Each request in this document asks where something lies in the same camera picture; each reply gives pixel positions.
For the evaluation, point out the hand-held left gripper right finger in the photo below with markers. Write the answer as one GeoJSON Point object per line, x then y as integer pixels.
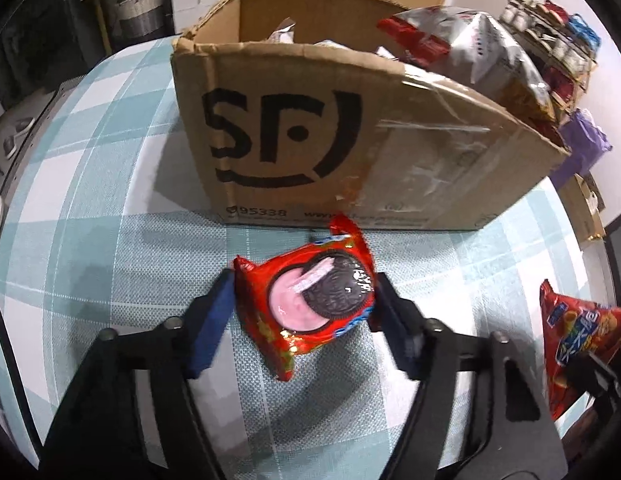
{"type": "Point", "coordinates": [400, 330]}

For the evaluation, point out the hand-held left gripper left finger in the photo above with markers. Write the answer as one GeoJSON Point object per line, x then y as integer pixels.
{"type": "Point", "coordinates": [210, 330]}

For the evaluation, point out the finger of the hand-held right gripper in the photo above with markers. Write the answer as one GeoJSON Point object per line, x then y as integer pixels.
{"type": "Point", "coordinates": [600, 372]}

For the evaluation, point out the red chip bag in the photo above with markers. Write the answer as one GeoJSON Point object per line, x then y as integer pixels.
{"type": "Point", "coordinates": [573, 335]}

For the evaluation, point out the red cookie packet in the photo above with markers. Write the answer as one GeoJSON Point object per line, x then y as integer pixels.
{"type": "Point", "coordinates": [310, 300]}

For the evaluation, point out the printed cardboard box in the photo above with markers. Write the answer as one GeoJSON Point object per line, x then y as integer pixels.
{"type": "Point", "coordinates": [390, 160]}

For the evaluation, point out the checked tablecloth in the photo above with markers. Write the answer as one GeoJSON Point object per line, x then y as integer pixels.
{"type": "Point", "coordinates": [115, 260]}

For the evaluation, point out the brown paper bag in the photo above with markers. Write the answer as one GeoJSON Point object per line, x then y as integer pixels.
{"type": "Point", "coordinates": [585, 210]}

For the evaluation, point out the purple bag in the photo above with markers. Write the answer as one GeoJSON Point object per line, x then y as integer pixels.
{"type": "Point", "coordinates": [583, 145]}

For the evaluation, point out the grey slipper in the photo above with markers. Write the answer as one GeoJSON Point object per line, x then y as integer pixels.
{"type": "Point", "coordinates": [10, 147]}
{"type": "Point", "coordinates": [23, 125]}

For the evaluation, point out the striped floor mat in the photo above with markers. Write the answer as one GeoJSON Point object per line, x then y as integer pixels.
{"type": "Point", "coordinates": [45, 115]}

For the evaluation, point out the woven basket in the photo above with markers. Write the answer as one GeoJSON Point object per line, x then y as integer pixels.
{"type": "Point", "coordinates": [135, 15]}

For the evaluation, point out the shoe rack with shoes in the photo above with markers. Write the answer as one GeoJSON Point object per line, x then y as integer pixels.
{"type": "Point", "coordinates": [555, 35]}

